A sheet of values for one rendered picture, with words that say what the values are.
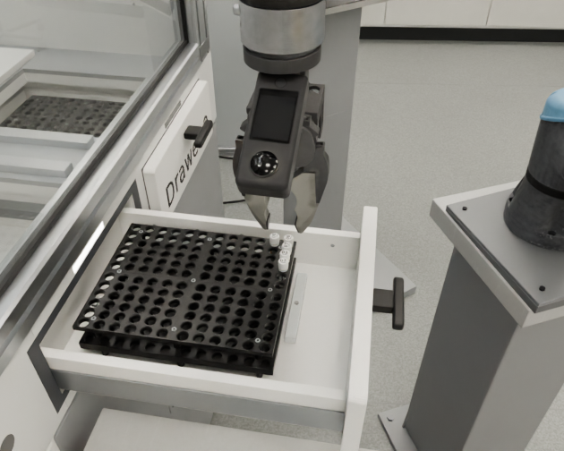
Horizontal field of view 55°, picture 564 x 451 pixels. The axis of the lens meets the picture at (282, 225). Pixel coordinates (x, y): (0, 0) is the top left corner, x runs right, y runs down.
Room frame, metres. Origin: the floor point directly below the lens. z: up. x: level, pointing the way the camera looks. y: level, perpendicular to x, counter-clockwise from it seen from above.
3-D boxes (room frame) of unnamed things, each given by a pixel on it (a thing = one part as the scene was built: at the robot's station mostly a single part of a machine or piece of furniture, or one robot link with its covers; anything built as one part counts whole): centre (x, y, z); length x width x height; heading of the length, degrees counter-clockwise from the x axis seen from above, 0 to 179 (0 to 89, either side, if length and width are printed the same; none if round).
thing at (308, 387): (0.45, 0.11, 0.86); 0.40 x 0.26 x 0.06; 81
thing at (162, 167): (0.78, 0.17, 0.87); 0.29 x 0.02 x 0.11; 171
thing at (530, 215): (0.70, -0.45, 0.83); 0.15 x 0.15 x 0.10
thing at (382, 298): (0.41, -0.12, 0.91); 0.07 x 0.04 x 0.01; 171
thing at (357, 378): (0.42, -0.09, 0.87); 0.29 x 0.02 x 0.11; 171
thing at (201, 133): (0.77, 0.14, 0.91); 0.07 x 0.04 x 0.01; 171
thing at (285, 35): (0.48, 0.00, 1.19); 0.08 x 0.08 x 0.05
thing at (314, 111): (0.49, 0.00, 1.11); 0.09 x 0.08 x 0.12; 170
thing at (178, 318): (0.45, 0.11, 0.87); 0.22 x 0.18 x 0.06; 81
